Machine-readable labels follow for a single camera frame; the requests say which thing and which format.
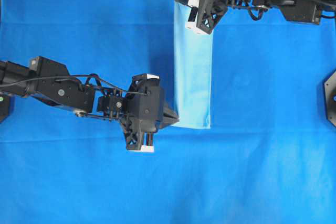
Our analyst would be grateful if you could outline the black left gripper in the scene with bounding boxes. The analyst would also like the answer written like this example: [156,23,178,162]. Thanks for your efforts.
[120,73,179,153]

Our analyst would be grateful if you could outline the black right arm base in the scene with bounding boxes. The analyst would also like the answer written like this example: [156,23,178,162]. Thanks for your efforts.
[323,71,336,127]

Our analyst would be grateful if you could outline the black left camera cable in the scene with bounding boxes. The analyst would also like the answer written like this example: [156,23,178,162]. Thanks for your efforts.
[0,73,148,96]

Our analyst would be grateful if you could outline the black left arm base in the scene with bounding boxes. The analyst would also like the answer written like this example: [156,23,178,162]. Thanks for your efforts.
[0,94,14,123]

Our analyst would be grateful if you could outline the dark blue table cloth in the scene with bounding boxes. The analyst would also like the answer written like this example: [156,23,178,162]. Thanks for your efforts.
[1,0,335,223]

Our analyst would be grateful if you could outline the light blue towel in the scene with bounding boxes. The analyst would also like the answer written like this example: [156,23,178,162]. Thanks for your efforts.
[174,2,213,129]

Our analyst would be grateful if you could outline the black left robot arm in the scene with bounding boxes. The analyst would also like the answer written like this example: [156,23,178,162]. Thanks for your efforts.
[1,56,179,153]

